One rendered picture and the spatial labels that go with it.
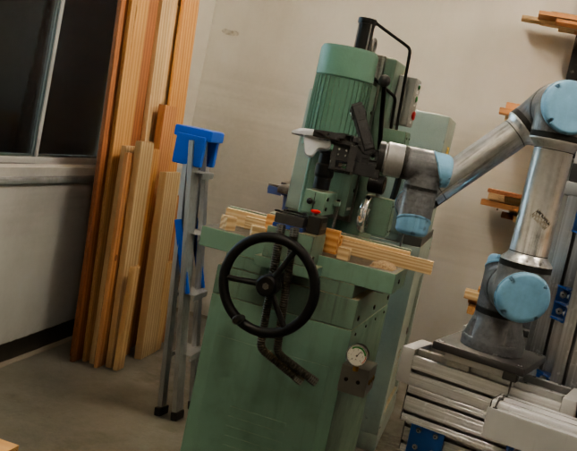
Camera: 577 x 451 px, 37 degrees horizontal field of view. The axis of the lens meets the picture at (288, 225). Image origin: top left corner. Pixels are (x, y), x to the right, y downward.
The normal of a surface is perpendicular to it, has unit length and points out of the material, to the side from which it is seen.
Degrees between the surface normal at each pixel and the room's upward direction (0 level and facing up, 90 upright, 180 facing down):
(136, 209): 87
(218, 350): 90
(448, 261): 90
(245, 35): 90
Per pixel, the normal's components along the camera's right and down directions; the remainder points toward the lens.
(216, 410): -0.29, 0.05
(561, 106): -0.03, -0.03
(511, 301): -0.09, 0.23
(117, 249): 0.95, 0.18
